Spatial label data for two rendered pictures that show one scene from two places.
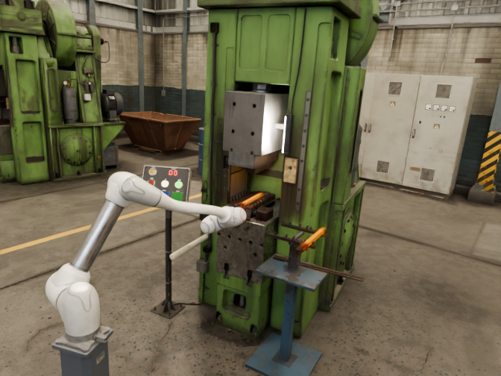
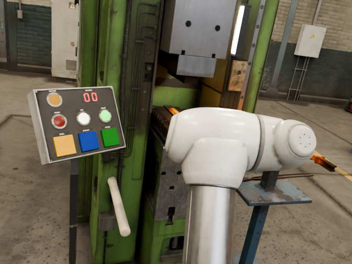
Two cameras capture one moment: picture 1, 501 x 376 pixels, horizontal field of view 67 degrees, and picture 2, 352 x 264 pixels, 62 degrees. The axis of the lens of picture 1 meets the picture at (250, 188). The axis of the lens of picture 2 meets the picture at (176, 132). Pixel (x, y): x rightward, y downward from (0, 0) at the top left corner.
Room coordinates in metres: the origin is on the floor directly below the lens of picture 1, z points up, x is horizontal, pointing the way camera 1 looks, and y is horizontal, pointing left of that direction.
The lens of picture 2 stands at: (1.60, 1.20, 1.49)
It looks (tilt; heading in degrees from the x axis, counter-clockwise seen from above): 20 degrees down; 312
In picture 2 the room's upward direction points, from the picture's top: 8 degrees clockwise
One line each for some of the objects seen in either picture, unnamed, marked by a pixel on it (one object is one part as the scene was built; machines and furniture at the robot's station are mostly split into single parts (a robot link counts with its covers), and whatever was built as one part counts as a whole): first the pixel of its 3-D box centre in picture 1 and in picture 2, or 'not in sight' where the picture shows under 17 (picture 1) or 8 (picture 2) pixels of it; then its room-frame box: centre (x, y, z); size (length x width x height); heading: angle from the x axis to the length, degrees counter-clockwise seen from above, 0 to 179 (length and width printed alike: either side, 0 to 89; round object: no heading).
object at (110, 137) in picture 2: (177, 197); (109, 137); (2.58, 0.52, 1.01); 0.07 x 0.05 x 0.07; 89
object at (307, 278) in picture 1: (293, 271); (266, 188); (2.20, -0.31, 0.69); 0.40 x 0.30 x 0.02; 61
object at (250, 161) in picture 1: (254, 155); (182, 59); (2.73, -0.02, 1.32); 0.42 x 0.20 x 0.10; 154
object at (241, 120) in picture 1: (262, 121); (196, 13); (2.71, -0.05, 1.56); 0.42 x 0.39 x 0.40; 154
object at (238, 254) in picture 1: (256, 236); (175, 161); (2.71, -0.07, 0.69); 0.56 x 0.38 x 0.45; 154
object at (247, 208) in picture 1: (251, 202); (173, 121); (2.73, -0.02, 0.96); 0.42 x 0.20 x 0.09; 154
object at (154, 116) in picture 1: (156, 133); not in sight; (9.39, 2.39, 0.43); 1.89 x 1.20 x 0.85; 54
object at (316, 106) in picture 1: (309, 182); (224, 88); (2.69, -0.42, 1.15); 0.44 x 0.26 x 2.30; 154
